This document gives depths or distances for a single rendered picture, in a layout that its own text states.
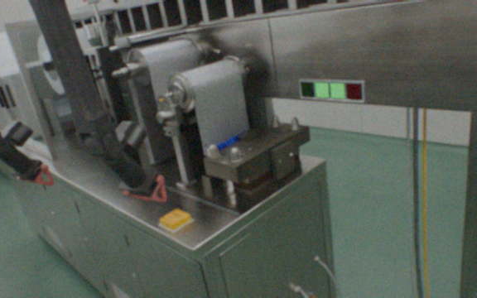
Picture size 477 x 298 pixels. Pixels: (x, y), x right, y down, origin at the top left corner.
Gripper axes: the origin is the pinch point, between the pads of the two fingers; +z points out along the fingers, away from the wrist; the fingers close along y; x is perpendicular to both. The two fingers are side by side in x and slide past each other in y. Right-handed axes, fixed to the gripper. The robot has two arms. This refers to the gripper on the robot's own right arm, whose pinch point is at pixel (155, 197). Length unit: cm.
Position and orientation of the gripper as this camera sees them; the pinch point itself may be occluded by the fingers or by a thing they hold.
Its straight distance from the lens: 106.1
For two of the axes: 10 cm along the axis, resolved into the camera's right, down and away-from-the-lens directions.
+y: -8.7, -0.4, 5.0
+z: 3.7, 6.1, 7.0
